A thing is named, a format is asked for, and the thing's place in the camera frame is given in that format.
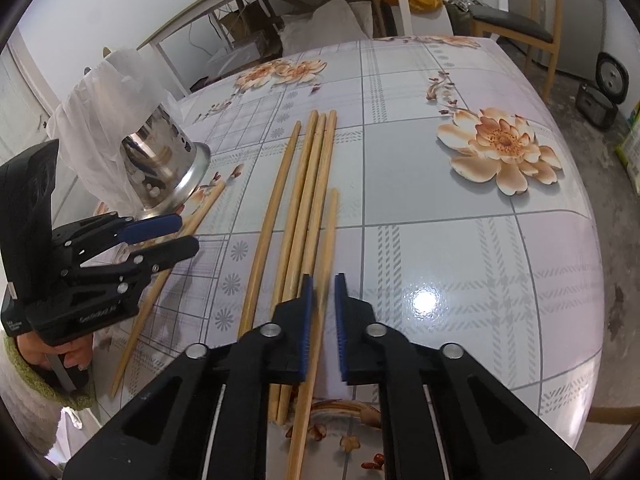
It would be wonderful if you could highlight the grey refrigerator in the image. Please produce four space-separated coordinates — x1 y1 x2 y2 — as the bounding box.
530 0 618 81

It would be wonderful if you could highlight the white sack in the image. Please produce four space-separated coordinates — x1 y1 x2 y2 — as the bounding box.
277 0 373 57

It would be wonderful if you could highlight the wooden chopstick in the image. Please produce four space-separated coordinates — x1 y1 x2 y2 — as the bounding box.
277 111 328 425
237 120 303 341
268 110 319 422
287 187 340 480
287 109 338 401
110 180 227 398

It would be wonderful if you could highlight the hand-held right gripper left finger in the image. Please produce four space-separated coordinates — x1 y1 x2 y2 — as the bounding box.
62 274 315 480

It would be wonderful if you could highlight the cardboard box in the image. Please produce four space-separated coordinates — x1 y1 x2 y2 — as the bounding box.
220 0 273 34

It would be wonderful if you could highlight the white desk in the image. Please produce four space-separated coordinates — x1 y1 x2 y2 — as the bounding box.
136 0 416 98

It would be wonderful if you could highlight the metal utensil holder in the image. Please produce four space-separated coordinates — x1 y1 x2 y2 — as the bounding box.
117 102 211 221

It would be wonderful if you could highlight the green white packet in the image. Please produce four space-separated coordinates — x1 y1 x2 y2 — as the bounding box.
615 102 640 187

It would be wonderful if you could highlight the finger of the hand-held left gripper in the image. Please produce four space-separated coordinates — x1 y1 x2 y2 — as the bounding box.
60 236 201 307
50 212 184 261

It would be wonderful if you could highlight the steel utensil holder with bag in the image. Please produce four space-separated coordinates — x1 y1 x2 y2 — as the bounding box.
47 47 182 211

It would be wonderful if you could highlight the wooden chair black seat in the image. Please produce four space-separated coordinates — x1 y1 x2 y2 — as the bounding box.
467 0 571 102

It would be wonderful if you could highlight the black box appliance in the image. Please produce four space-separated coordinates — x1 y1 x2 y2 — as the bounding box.
575 82 617 129

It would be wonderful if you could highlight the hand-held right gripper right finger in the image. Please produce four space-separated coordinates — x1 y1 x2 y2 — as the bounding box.
334 272 591 480

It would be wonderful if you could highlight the black round appliance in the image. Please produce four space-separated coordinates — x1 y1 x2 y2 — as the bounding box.
597 52 629 106

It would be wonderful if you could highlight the person's left forearm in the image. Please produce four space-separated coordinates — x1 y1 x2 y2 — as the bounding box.
0 335 97 463

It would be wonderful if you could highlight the clear plastic box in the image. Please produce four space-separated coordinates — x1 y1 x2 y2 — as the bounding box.
206 32 283 79

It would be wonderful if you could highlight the person's left hand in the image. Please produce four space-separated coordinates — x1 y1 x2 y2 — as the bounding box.
15 332 96 376

